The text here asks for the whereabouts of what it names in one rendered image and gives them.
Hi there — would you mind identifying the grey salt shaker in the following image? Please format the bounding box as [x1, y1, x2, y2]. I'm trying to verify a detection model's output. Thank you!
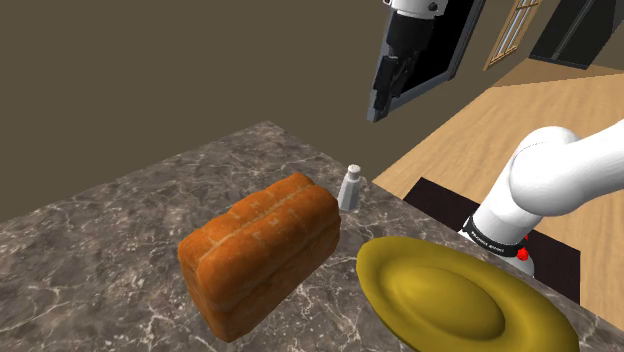
[337, 164, 362, 213]

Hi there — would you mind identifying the black grey-framed wall television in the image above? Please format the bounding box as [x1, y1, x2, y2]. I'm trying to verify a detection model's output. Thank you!
[366, 0, 487, 124]

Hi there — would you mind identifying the wooden door with glass panes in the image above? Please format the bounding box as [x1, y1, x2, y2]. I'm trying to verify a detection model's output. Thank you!
[482, 0, 544, 72]

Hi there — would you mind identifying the orange-brown bread loaf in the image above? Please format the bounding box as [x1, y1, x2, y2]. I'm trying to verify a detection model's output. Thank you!
[177, 172, 342, 343]

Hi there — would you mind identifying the black door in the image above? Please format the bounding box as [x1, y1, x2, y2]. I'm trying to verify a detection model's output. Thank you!
[528, 0, 624, 71]

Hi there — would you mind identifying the dark robot stand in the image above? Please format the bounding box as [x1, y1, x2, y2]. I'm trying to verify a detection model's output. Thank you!
[402, 176, 583, 306]

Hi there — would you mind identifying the yellow plate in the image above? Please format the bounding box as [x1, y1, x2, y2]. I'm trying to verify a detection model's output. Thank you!
[355, 236, 580, 352]

